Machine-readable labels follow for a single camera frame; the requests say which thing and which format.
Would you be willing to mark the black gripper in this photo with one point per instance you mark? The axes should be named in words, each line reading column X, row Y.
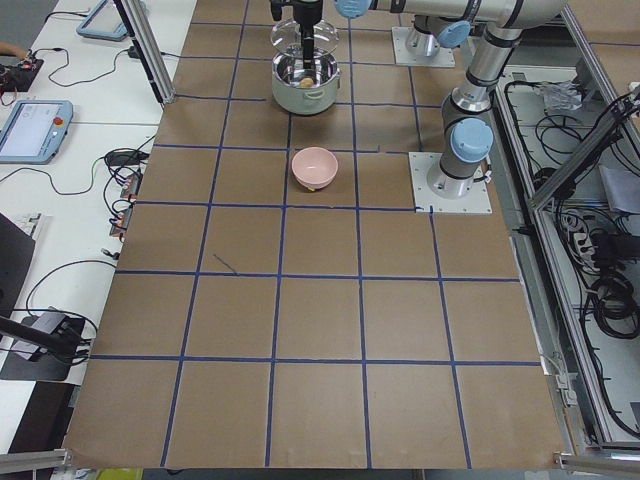
column 307, row 10

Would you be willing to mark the glass pot lid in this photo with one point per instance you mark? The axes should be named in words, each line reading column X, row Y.
column 286, row 38

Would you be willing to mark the beige egg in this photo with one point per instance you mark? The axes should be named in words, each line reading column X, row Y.
column 306, row 82

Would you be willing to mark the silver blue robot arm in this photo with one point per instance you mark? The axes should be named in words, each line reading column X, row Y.
column 468, row 138
column 449, row 33

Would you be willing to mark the white green cooking pot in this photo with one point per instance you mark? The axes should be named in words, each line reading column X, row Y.
column 303, row 91

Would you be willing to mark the pink bowl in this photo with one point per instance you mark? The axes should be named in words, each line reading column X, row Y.
column 314, row 167

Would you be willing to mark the far blue teach pendant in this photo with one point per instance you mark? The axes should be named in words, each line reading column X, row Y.
column 103, row 22

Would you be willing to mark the blue teach pendant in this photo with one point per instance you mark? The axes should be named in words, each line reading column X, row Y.
column 103, row 22
column 34, row 131

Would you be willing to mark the near blue teach pendant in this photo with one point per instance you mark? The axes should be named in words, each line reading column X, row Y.
column 34, row 131

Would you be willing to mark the red circuit board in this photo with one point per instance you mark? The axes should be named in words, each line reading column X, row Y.
column 19, row 78

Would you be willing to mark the black monitor stand base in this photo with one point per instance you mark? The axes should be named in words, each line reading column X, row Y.
column 44, row 348

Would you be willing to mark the aluminium frame post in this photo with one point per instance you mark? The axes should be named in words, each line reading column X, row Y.
column 138, row 27

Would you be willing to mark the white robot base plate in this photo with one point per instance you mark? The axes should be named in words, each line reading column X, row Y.
column 435, row 192

